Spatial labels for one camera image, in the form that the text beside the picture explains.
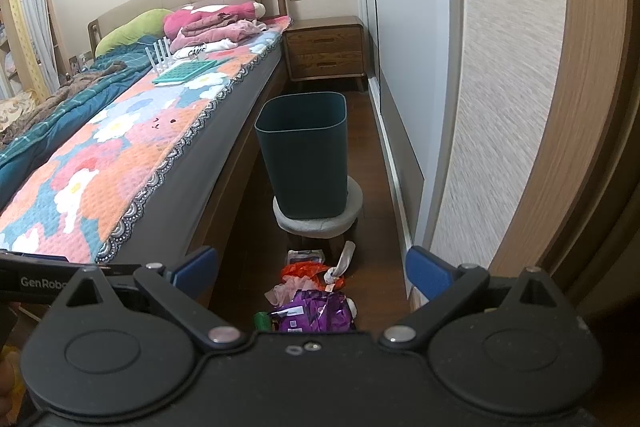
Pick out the green small bottle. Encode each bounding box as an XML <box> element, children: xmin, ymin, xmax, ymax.
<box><xmin>253</xmin><ymin>311</ymin><xmax>272</xmax><ymax>332</ymax></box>

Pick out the orange plastic bag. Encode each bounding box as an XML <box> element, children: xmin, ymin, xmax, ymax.
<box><xmin>280</xmin><ymin>261</ymin><xmax>345</xmax><ymax>291</ymax></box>

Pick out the small purple white packet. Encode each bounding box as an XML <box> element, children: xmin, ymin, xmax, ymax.
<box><xmin>286</xmin><ymin>249</ymin><xmax>326</xmax><ymax>265</ymax></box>

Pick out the purple chip bag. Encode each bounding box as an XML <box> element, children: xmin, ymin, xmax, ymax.
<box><xmin>270</xmin><ymin>289</ymin><xmax>357</xmax><ymax>333</ymax></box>

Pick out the dark teal trash bin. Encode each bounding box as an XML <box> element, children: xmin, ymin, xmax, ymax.
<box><xmin>254</xmin><ymin>91</ymin><xmax>348</xmax><ymax>220</ymax></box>

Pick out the person's left hand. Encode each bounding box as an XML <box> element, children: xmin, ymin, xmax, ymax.
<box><xmin>0</xmin><ymin>350</ymin><xmax>20</xmax><ymax>418</ymax></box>

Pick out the round grey padded stool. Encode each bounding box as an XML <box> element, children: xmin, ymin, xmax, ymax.
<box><xmin>272</xmin><ymin>176</ymin><xmax>363</xmax><ymax>260</ymax></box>

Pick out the teal plaid quilt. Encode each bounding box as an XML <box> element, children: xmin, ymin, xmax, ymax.
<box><xmin>1</xmin><ymin>37</ymin><xmax>154</xmax><ymax>206</ymax></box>

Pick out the wooden bed with mattress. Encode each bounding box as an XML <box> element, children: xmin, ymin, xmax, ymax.
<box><xmin>0</xmin><ymin>0</ymin><xmax>292</xmax><ymax>308</ymax></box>

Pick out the brown fuzzy blanket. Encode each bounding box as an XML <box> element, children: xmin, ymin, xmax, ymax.
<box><xmin>1</xmin><ymin>61</ymin><xmax>127</xmax><ymax>150</ymax></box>

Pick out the teal grid tray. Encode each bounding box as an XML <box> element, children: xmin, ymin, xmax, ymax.
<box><xmin>152</xmin><ymin>60</ymin><xmax>219</xmax><ymax>86</ymax></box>

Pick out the white printed t-shirt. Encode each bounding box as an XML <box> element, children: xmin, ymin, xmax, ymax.
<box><xmin>172</xmin><ymin>39</ymin><xmax>238</xmax><ymax>60</ymax></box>

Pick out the pink folded clothes pile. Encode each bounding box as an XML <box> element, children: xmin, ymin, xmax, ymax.
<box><xmin>163</xmin><ymin>2</ymin><xmax>267</xmax><ymax>54</ymax></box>

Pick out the wooden nightstand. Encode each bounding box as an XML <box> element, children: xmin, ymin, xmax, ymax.
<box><xmin>283</xmin><ymin>16</ymin><xmax>367</xmax><ymax>92</ymax></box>

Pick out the green pillow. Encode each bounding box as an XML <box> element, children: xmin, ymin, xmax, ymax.
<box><xmin>94</xmin><ymin>9</ymin><xmax>172</xmax><ymax>57</ymax></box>

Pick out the wooden door frame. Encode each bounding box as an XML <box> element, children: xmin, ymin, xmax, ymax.
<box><xmin>490</xmin><ymin>0</ymin><xmax>639</xmax><ymax>303</ymax></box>

